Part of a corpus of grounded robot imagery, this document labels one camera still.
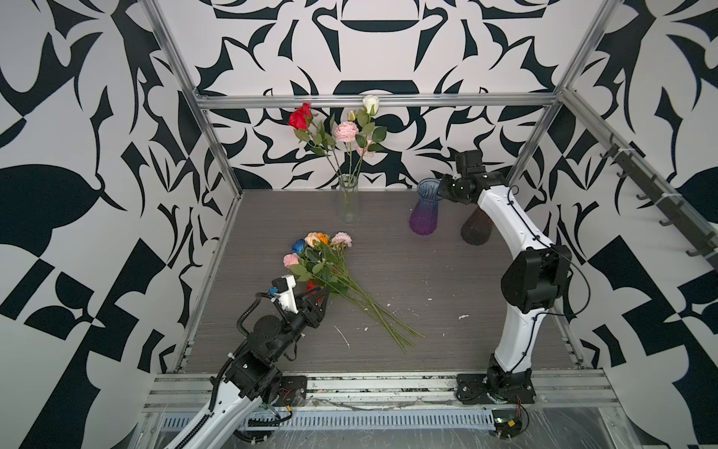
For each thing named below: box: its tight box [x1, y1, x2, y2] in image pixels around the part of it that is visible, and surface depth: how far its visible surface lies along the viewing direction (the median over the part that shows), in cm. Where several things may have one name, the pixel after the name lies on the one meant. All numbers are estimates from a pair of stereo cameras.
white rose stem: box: [348, 94, 388, 181], surface depth 88 cm
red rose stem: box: [287, 102, 346, 181], surface depth 87 cm
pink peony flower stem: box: [334, 120, 359, 181], surface depth 87 cm
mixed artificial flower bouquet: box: [283, 231, 426, 354], surface depth 93 cm
